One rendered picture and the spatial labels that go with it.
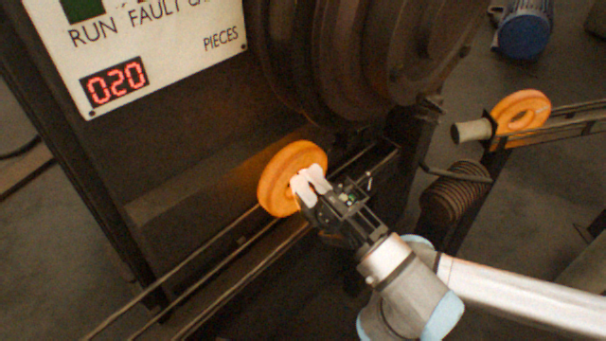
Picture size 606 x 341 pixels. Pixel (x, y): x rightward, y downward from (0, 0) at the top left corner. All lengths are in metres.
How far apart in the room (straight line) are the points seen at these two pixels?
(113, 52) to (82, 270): 1.34
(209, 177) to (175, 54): 0.23
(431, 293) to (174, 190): 0.45
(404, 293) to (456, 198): 0.59
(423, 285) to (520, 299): 0.23
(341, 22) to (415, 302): 0.42
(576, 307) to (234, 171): 0.63
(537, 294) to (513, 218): 1.14
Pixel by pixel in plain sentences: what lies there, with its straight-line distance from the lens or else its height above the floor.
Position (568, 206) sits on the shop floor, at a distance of 2.12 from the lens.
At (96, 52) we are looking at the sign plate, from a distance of 0.54.
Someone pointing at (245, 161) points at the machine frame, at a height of 0.87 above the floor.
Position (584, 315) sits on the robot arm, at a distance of 0.84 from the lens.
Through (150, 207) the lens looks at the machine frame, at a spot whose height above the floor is 0.87.
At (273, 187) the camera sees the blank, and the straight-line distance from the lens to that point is 0.69.
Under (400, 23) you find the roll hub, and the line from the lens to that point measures 0.53.
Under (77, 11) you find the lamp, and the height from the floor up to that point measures 1.19.
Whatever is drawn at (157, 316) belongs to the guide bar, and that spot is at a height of 0.66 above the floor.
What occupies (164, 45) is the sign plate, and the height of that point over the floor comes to 1.12.
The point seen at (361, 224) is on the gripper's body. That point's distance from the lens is 0.66.
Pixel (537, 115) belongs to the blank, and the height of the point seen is 0.72.
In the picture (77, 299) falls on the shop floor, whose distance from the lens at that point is 1.74.
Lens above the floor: 1.38
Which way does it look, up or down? 47 degrees down
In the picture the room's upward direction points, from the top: straight up
